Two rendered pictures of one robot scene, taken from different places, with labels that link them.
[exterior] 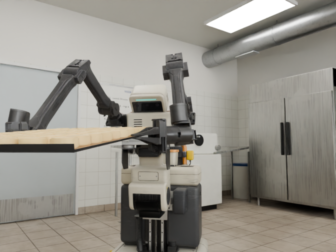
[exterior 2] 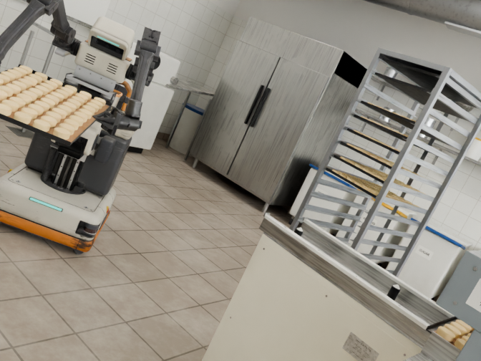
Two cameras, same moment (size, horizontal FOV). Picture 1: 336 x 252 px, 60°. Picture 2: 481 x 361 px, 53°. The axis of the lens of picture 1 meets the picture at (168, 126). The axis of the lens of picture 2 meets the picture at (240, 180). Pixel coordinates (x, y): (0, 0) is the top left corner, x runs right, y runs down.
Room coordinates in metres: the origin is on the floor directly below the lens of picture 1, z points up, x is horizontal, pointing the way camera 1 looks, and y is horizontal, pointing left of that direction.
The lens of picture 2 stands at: (-1.04, 0.20, 1.33)
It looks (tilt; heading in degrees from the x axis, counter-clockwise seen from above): 11 degrees down; 338
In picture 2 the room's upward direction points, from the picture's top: 25 degrees clockwise
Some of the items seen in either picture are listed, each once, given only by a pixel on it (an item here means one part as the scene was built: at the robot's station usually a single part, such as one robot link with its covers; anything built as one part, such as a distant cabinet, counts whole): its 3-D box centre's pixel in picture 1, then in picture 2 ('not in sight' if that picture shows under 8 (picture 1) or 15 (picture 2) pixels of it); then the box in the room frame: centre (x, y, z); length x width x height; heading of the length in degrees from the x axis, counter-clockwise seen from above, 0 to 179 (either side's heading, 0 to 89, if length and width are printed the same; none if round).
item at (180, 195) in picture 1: (161, 202); (85, 145); (1.80, 0.04, 0.61); 0.28 x 0.27 x 0.25; 79
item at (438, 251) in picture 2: not in sight; (424, 262); (2.80, -3.64, 0.39); 0.64 x 0.54 x 0.77; 125
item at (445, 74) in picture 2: not in sight; (373, 211); (1.13, -1.46, 0.97); 0.03 x 0.03 x 1.70; 22
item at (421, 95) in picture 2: not in sight; (426, 98); (1.46, -1.67, 1.68); 0.60 x 0.40 x 0.02; 112
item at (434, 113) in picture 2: not in sight; (447, 122); (1.27, -1.74, 1.59); 0.64 x 0.03 x 0.03; 112
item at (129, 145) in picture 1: (146, 150); (89, 92); (1.68, 0.12, 0.93); 0.28 x 0.16 x 0.22; 79
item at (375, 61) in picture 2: not in sight; (317, 177); (1.55, -1.30, 0.97); 0.03 x 0.03 x 1.70; 22
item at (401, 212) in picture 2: not in sight; (371, 231); (3.32, -3.26, 0.39); 0.64 x 0.54 x 0.77; 127
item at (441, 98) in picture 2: not in sight; (454, 107); (1.27, -1.74, 1.68); 0.64 x 0.03 x 0.03; 112
